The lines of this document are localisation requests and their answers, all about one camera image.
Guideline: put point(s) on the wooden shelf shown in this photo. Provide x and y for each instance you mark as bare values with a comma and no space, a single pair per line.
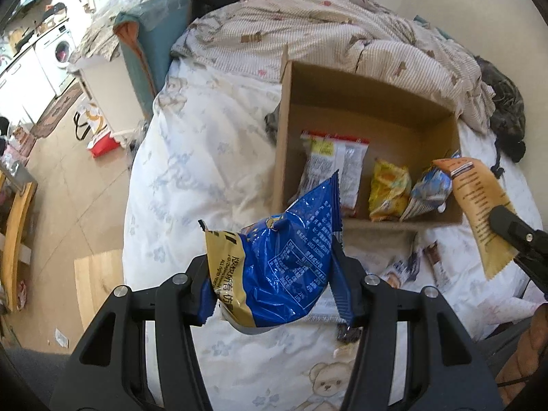
19,231

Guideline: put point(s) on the white and red shopping bag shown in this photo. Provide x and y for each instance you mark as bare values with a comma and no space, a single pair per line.
100,137

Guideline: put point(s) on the person's right hand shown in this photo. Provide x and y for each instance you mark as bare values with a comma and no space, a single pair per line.
531,351

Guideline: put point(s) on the orange snack packet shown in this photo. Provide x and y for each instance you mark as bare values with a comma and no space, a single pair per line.
475,205

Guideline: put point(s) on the white storage cabinet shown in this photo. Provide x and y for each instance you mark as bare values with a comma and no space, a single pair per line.
115,94

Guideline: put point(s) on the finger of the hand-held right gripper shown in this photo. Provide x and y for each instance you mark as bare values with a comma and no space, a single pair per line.
533,265
513,224

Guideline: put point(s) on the white washing machine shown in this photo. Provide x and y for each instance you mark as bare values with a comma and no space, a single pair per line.
58,58

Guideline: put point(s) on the patterned floor rug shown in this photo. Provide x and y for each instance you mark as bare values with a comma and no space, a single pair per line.
58,111

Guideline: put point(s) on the pile of snack packets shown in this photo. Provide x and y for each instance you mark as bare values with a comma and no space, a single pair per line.
439,261

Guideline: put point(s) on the teal cushion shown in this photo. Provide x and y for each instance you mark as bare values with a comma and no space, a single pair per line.
158,38

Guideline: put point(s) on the red-bordered clear snack bag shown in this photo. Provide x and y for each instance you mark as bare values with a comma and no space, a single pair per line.
338,167

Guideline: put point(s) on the dark grey cloth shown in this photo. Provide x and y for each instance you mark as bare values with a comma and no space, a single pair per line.
274,126

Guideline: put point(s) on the dark camouflage garment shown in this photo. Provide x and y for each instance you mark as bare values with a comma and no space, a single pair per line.
505,107

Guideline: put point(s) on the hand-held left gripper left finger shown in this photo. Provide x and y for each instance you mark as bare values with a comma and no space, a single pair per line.
205,304

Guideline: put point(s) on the blue and gold snack bag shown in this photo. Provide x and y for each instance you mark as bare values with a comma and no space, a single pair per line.
282,257

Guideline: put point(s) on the blue and white snack bag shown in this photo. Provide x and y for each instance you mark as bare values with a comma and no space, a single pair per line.
430,192

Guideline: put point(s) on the person's grey trouser leg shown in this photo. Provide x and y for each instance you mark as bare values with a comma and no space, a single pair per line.
34,381

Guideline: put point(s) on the white paper slip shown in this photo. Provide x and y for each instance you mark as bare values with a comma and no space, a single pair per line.
62,337

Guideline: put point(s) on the light wooden board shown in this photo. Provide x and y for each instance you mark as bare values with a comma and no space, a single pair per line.
100,287

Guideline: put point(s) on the crumpled printed cloth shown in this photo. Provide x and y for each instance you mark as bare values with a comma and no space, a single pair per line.
98,30

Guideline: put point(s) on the white kitchen base cabinets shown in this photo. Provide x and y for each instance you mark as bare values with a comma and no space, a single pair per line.
23,85

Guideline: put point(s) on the brown cardboard box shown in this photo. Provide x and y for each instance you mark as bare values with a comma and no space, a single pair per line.
372,102

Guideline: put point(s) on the checked bear print duvet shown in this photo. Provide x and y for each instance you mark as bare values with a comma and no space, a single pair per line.
321,34

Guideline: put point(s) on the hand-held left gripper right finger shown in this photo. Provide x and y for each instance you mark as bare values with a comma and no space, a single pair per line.
344,295

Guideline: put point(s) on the yellow snack bag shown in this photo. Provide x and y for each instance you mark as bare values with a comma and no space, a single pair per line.
389,188

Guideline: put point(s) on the small dog print box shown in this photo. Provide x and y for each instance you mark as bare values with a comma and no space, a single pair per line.
21,139

